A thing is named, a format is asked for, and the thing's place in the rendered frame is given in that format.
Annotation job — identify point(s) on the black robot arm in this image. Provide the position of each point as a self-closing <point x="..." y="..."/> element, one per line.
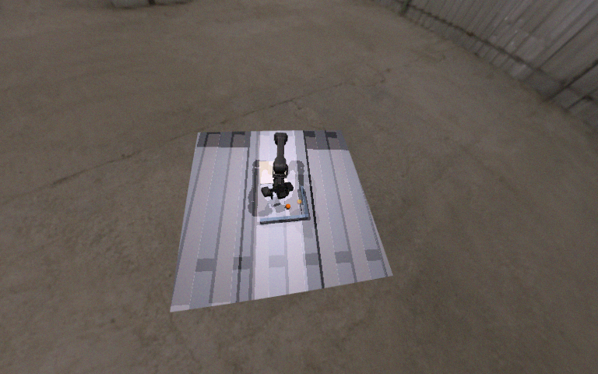
<point x="280" y="166"/>

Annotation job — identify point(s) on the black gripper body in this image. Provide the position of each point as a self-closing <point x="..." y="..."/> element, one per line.
<point x="268" y="192"/>

